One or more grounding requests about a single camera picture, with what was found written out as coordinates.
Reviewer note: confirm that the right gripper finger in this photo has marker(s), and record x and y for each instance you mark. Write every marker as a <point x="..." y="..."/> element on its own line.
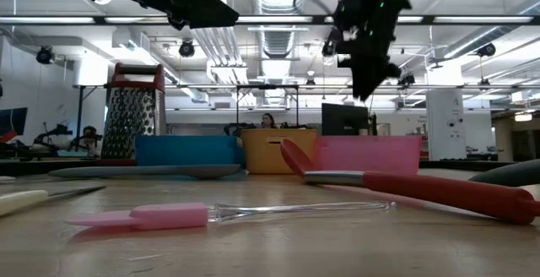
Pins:
<point x="371" y="74"/>

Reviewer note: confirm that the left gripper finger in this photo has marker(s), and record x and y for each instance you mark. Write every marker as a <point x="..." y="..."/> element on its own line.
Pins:
<point x="211" y="11"/>

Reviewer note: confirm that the grey-blue silicone spoon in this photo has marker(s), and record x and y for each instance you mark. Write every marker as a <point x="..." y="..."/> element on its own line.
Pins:
<point x="147" y="170"/>

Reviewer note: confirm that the black plastic spoon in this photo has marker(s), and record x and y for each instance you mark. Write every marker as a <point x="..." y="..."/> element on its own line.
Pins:
<point x="514" y="175"/>

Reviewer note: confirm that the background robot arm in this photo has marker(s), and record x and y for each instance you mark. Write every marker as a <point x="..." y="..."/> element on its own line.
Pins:
<point x="52" y="139"/>

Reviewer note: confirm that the black ceiling spotlight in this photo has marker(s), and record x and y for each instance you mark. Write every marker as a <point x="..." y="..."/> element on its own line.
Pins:
<point x="486" y="50"/>
<point x="44" y="54"/>
<point x="328" y="50"/>
<point x="408" y="80"/>
<point x="186" y="48"/>

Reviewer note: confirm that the black background monitor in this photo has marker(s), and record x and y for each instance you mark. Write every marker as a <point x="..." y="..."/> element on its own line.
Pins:
<point x="343" y="120"/>

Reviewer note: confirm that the pink plastic bin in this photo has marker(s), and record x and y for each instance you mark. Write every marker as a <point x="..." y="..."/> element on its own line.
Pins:
<point x="371" y="154"/>

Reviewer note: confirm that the white building column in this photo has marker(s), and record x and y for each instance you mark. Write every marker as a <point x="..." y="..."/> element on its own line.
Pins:
<point x="445" y="125"/>

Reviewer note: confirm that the person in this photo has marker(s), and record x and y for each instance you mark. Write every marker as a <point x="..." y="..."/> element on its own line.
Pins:
<point x="89" y="135"/>
<point x="268" y="121"/>

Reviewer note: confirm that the orange plastic bin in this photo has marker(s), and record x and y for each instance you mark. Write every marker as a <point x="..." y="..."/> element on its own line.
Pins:
<point x="261" y="154"/>

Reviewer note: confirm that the red spoon steel neck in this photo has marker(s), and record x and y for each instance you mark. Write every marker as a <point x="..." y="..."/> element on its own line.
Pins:
<point x="443" y="194"/>

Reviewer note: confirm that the teal plastic bin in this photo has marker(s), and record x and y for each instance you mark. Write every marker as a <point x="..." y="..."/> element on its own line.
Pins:
<point x="190" y="150"/>

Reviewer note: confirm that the lit ceiling lamp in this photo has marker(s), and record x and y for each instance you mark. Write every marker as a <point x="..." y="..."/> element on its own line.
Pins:
<point x="523" y="117"/>

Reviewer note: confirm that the silver ventilation duct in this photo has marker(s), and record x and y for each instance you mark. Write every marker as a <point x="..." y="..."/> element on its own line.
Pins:
<point x="278" y="40"/>

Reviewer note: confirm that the black background table frame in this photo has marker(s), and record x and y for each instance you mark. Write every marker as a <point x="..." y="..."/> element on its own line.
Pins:
<point x="266" y="87"/>

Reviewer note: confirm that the dark wall screen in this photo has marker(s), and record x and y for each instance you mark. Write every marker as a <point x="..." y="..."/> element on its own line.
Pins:
<point x="12" y="123"/>

